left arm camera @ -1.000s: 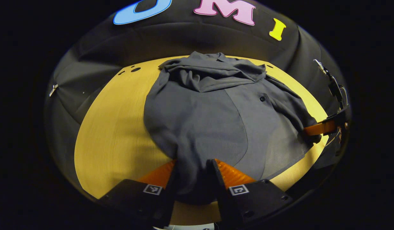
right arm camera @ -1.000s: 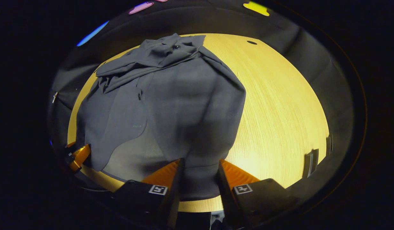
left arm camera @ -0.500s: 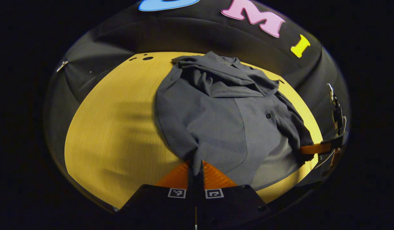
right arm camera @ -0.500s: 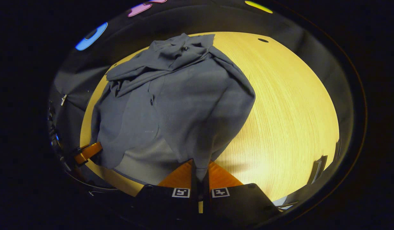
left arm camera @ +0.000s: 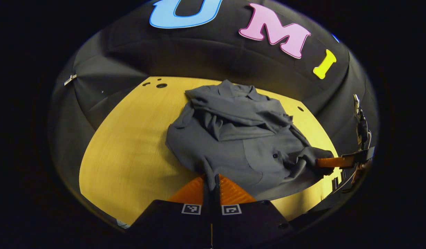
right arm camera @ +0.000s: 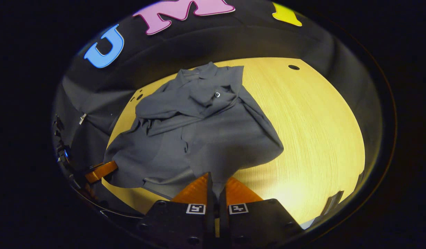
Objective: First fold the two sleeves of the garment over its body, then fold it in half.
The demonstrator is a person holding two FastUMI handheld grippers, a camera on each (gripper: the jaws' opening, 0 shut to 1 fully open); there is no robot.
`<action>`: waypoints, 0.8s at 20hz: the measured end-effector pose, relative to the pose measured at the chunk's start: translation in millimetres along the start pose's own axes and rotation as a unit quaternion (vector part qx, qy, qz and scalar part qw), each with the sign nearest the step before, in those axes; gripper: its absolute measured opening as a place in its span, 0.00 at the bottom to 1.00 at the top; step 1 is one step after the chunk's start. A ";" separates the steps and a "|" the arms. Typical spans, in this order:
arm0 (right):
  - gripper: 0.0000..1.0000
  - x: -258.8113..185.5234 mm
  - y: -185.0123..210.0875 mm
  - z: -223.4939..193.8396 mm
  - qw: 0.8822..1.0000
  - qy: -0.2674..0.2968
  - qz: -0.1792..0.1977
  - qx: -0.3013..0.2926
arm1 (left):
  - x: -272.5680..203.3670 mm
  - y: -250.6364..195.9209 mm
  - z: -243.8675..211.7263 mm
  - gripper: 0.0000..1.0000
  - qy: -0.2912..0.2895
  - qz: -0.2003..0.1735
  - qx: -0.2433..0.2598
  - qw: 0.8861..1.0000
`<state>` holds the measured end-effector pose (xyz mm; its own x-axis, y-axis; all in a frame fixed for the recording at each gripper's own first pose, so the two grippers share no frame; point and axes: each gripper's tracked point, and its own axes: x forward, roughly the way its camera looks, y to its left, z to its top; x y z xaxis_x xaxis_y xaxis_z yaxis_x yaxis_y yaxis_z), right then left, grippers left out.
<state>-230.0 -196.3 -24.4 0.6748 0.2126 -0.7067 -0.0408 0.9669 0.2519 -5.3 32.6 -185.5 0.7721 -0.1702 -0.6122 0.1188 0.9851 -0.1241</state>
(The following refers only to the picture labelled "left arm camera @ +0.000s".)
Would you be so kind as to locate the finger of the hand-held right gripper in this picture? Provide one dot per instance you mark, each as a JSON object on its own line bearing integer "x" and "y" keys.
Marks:
{"x": 337, "y": 162}

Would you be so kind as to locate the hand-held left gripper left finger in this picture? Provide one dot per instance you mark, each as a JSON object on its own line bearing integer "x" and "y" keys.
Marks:
{"x": 171, "y": 224}

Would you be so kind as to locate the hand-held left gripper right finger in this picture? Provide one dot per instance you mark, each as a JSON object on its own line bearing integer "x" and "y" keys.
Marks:
{"x": 251, "y": 224}

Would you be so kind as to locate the grey collared shirt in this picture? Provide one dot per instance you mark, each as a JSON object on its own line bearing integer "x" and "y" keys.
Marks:
{"x": 240, "y": 138}

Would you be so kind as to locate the black backdrop cloth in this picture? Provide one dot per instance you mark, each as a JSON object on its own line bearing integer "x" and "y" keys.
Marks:
{"x": 199, "y": 52}

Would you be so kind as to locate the small silver cloth clip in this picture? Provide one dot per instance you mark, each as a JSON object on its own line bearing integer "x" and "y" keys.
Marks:
{"x": 70, "y": 79}

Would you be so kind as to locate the small black table bracket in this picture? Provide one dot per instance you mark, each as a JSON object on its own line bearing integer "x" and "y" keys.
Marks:
{"x": 335, "y": 183}

